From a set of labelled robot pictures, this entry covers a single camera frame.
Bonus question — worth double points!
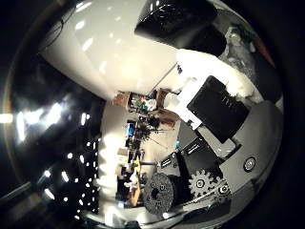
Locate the wooden shelf with clutter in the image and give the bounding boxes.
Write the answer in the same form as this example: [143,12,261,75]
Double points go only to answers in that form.
[113,90,179,129]

